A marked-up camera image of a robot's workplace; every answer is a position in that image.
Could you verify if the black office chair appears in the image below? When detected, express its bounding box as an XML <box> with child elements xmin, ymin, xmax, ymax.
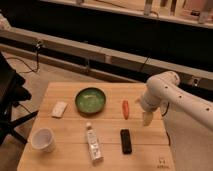
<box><xmin>0</xmin><ymin>51</ymin><xmax>38</xmax><ymax>145</ymax></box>

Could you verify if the grey floor rail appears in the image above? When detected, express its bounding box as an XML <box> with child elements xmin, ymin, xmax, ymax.
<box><xmin>0</xmin><ymin>28</ymin><xmax>213</xmax><ymax>91</ymax></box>

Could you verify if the black remote control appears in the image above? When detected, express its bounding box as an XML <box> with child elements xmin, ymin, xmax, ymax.
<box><xmin>120</xmin><ymin>129</ymin><xmax>132</xmax><ymax>154</ymax></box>

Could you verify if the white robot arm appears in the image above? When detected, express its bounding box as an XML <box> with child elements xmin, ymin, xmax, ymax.
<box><xmin>139</xmin><ymin>71</ymin><xmax>213</xmax><ymax>131</ymax></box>

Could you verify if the white paper cup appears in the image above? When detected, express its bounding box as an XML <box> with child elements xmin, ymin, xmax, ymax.
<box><xmin>31</xmin><ymin>128</ymin><xmax>55</xmax><ymax>152</ymax></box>

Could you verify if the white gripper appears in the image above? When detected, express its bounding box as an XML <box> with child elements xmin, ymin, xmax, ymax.
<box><xmin>136</xmin><ymin>93</ymin><xmax>161</xmax><ymax>126</ymax></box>

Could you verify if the white sponge block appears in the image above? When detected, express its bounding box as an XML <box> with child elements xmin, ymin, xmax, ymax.
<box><xmin>52</xmin><ymin>102</ymin><xmax>67</xmax><ymax>118</ymax></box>

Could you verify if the black cable on floor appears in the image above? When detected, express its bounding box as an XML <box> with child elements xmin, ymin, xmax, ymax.
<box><xmin>4</xmin><ymin>40</ymin><xmax>44</xmax><ymax>75</ymax></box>

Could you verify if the green bowl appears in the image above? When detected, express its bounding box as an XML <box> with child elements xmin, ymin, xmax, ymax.
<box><xmin>75</xmin><ymin>87</ymin><xmax>106</xmax><ymax>115</ymax></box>

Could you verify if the white plastic bottle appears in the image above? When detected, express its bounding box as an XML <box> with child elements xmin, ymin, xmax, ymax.
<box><xmin>86</xmin><ymin>122</ymin><xmax>103</xmax><ymax>164</ymax></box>

